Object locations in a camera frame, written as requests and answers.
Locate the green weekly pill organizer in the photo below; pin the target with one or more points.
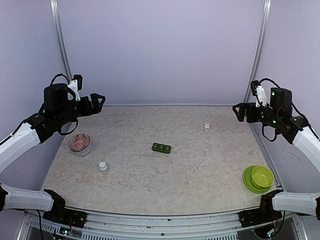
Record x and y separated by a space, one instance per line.
162 148

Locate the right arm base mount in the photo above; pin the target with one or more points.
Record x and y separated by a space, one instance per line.
263 214

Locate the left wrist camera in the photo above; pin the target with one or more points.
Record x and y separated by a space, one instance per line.
75 85

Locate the red patterned bowl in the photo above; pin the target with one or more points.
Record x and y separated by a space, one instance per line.
80 144

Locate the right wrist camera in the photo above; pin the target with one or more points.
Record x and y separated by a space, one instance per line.
259 93

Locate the small white pill bottle far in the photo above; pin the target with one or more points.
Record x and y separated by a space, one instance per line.
206 127

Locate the aluminium front rail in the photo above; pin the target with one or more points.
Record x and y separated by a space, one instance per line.
116 226

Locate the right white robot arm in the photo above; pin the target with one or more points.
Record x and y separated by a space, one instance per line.
277 114

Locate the green bowl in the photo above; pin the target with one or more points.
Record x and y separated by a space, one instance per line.
262 177

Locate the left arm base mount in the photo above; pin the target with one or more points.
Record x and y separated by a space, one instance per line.
58 213

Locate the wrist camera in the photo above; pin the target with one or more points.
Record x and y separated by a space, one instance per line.
75 85
259 93

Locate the right aluminium corner post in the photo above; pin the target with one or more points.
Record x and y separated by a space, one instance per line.
259 48

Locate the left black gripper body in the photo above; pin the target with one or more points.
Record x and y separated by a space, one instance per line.
85 110

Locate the green plate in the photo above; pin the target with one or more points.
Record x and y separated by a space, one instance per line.
247 174

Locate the aluminium corner post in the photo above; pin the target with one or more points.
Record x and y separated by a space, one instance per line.
54 6
259 48

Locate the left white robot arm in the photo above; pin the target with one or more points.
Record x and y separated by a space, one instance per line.
62 105

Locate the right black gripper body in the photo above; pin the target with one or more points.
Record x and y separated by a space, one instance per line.
253 117

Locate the left aluminium corner post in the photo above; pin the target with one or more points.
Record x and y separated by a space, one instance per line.
54 6

